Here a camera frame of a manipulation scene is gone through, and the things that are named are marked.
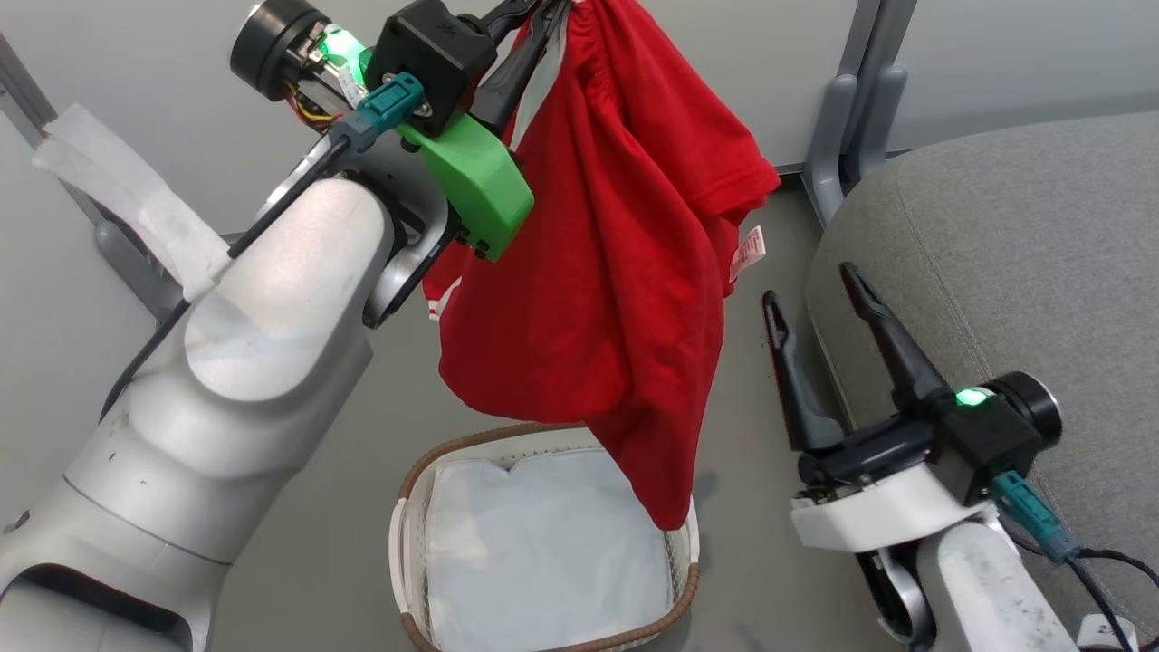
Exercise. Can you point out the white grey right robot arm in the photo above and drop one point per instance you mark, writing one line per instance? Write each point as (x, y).
(982, 598)

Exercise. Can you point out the white laundry basket brown rim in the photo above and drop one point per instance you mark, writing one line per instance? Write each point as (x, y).
(407, 543)

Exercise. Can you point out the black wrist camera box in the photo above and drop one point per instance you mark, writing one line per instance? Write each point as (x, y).
(987, 448)
(433, 56)

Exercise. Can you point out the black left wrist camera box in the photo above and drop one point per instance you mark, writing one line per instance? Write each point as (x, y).
(433, 56)

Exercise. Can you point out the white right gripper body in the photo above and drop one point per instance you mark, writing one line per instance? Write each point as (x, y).
(878, 507)

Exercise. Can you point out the red shirt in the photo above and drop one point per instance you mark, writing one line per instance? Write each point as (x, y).
(616, 272)

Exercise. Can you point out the white translucent tape strip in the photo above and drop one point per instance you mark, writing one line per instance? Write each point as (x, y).
(136, 190)

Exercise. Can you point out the grey fabric sofa seat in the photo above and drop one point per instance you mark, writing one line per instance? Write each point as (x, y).
(1014, 263)

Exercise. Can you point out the white cloth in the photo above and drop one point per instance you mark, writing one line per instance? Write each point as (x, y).
(543, 552)

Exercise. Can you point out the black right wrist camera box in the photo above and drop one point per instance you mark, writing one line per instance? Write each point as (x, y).
(987, 448)

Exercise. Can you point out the black round right gripper motor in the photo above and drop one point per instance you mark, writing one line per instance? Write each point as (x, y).
(1039, 403)

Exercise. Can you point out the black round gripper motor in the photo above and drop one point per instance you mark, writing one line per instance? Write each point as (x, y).
(272, 45)
(1039, 403)

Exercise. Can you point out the grey partition foot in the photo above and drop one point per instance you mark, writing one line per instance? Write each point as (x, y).
(127, 263)
(856, 118)

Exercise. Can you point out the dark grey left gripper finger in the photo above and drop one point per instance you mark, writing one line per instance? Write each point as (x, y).
(507, 13)
(512, 77)

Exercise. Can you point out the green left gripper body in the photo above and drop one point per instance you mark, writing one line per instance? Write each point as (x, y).
(480, 186)

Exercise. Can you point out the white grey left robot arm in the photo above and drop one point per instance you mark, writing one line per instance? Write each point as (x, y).
(226, 362)

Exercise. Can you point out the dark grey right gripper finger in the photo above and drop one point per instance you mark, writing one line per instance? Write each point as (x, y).
(896, 353)
(795, 380)

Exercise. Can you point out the black round left gripper motor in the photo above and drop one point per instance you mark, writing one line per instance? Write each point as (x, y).
(272, 45)

